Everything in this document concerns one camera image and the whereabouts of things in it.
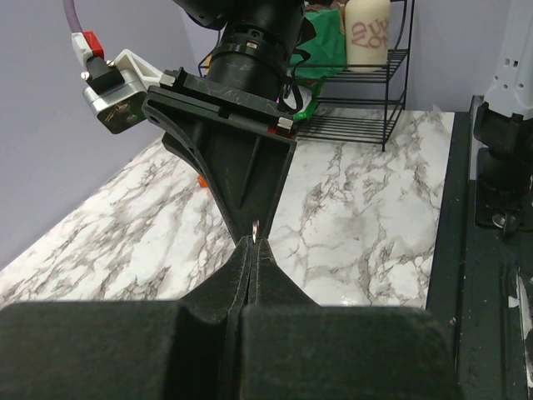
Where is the cream lotion pump bottle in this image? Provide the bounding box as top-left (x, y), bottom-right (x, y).
top-left (344, 0), bottom-right (391, 73)

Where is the black wire rack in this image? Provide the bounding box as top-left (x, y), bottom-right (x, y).
top-left (276, 1), bottom-right (411, 145)

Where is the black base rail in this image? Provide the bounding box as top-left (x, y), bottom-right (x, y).
top-left (426, 96), bottom-right (532, 399)

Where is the green snack bag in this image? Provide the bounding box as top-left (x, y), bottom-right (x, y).
top-left (284, 3), bottom-right (346, 122)

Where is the red handled steel key organizer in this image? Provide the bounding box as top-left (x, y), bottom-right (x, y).
top-left (252, 220), bottom-right (260, 243)

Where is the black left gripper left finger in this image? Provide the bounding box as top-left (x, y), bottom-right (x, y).
top-left (1, 240), bottom-right (253, 399)

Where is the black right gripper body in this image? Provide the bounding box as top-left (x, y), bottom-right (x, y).
top-left (157, 0), bottom-right (307, 138)

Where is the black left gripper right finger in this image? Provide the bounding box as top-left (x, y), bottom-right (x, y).
top-left (242, 240), bottom-right (458, 399)

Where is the orange razor box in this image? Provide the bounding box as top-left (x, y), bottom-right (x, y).
top-left (197, 175), bottom-right (208, 188)

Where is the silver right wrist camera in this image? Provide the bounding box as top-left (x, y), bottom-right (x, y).
top-left (82, 49), bottom-right (163, 134)

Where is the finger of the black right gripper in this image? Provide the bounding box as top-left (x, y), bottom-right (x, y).
top-left (142, 85), bottom-right (296, 241)

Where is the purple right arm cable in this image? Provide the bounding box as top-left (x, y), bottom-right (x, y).
top-left (62, 0), bottom-right (103, 80)

